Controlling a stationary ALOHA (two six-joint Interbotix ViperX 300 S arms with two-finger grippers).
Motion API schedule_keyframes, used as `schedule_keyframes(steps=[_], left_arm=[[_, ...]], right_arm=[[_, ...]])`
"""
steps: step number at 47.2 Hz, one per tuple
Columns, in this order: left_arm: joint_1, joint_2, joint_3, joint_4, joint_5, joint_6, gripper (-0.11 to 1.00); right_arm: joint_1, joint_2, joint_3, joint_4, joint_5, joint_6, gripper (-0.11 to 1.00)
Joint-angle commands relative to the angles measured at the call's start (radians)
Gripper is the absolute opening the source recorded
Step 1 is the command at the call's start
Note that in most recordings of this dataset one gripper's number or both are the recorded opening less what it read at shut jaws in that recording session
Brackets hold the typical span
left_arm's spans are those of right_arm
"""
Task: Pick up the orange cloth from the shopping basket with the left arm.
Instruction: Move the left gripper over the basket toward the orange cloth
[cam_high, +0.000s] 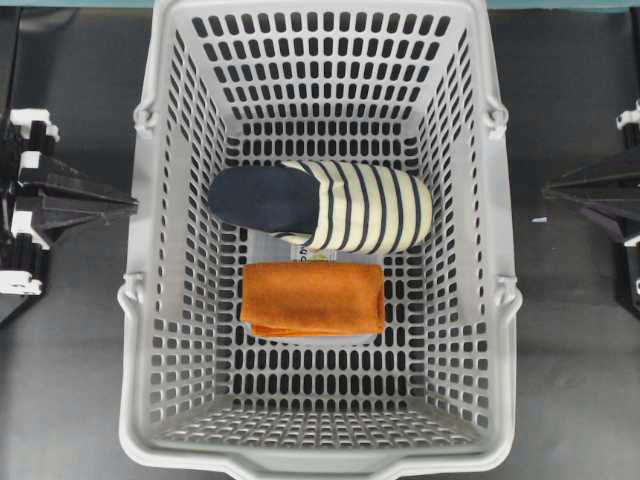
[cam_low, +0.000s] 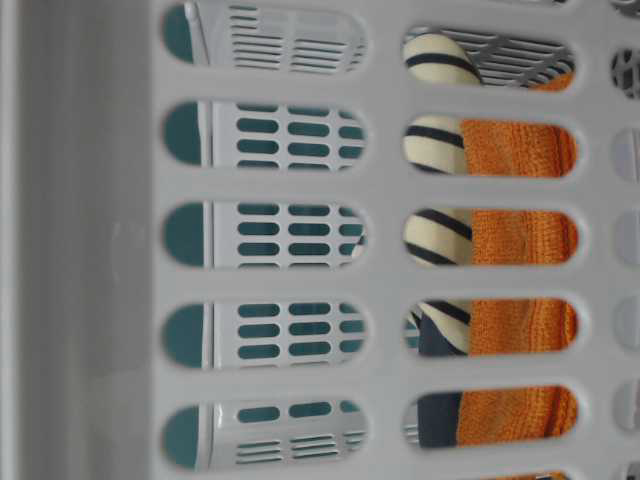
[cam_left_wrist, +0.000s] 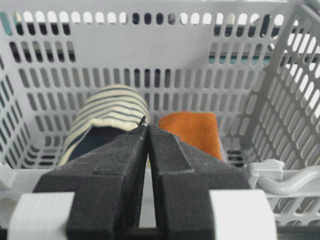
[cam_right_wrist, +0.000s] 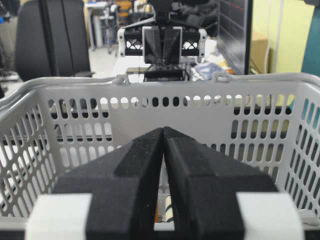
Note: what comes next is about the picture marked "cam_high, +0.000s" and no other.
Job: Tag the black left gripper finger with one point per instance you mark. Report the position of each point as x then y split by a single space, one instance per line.
60 214
57 176

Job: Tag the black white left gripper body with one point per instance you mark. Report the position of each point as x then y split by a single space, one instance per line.
26 135

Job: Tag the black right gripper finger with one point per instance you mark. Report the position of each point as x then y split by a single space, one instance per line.
620 228
615 178

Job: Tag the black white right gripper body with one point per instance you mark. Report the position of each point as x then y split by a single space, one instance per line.
628 123

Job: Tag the orange cloth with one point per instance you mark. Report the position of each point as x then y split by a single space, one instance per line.
313 299

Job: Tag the grey plastic shopping basket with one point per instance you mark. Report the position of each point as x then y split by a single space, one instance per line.
408 85

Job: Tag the clear plastic container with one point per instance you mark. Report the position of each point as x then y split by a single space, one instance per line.
264 248

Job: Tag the striped navy cream slipper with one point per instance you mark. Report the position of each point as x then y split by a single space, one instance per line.
326 205

